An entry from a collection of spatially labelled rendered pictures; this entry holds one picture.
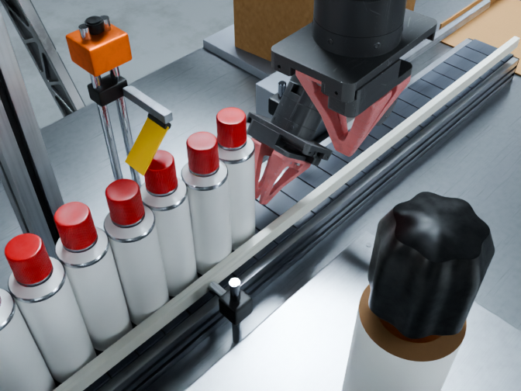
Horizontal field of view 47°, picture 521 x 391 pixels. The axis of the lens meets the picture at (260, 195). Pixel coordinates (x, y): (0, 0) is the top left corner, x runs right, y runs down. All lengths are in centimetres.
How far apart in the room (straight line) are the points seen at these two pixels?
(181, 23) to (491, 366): 260
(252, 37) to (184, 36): 181
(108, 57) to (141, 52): 231
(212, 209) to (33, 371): 24
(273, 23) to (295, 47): 76
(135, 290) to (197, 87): 58
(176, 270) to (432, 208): 35
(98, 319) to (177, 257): 11
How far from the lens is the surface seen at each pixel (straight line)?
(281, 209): 84
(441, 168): 102
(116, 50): 60
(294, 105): 73
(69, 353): 66
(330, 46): 39
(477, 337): 76
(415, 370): 51
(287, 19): 112
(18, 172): 68
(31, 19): 173
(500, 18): 147
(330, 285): 76
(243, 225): 75
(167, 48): 291
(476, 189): 100
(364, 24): 37
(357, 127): 43
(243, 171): 69
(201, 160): 63
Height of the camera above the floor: 149
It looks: 45 degrees down
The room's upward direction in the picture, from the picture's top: straight up
